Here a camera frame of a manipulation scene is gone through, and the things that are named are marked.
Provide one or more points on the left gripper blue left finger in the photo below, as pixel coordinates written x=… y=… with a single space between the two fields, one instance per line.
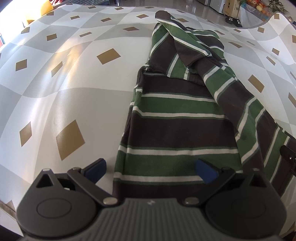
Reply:
x=87 y=178

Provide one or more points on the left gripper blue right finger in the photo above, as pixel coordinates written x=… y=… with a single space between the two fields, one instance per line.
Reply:
x=214 y=179

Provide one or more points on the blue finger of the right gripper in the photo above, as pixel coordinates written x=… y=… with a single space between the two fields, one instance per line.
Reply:
x=289 y=155

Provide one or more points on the green brown striped shirt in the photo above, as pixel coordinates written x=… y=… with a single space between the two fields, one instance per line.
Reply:
x=188 y=105

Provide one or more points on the checkered diamond pattern tablecloth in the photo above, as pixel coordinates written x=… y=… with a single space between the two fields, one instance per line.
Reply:
x=67 y=82

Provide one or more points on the black slippers pair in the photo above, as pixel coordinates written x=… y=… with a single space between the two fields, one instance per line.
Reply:
x=233 y=21

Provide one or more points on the white cloth covered counter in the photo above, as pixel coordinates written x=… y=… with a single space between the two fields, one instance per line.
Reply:
x=251 y=17

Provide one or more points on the green potted plant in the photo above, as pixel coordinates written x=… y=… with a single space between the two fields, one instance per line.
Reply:
x=276 y=6

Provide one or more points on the fruit pile on counter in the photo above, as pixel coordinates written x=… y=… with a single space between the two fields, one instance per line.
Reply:
x=259 y=6

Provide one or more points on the brown cardboard box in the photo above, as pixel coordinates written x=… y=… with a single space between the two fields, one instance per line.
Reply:
x=231 y=8

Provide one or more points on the white refrigerator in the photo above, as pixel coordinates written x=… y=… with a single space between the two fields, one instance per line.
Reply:
x=217 y=5

